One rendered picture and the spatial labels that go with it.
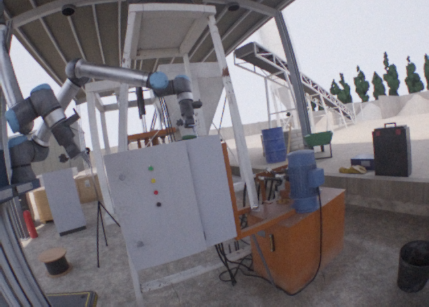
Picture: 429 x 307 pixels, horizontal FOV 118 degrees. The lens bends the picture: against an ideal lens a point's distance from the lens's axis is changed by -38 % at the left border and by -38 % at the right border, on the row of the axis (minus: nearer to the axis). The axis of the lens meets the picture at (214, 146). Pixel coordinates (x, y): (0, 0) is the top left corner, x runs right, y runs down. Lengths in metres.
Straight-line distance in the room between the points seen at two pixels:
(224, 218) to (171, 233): 0.31
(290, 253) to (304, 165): 0.61
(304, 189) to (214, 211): 0.67
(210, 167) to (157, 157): 0.29
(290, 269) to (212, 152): 0.99
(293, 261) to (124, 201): 1.15
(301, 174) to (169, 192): 0.88
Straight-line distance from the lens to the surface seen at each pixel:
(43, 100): 0.84
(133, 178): 0.99
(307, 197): 1.51
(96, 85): 4.17
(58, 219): 4.18
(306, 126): 5.77
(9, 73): 1.05
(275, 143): 5.29
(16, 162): 1.40
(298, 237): 1.49
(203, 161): 1.07
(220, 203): 1.14
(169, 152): 1.00
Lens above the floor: 1.24
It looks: 2 degrees down
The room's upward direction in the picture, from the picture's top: 10 degrees counter-clockwise
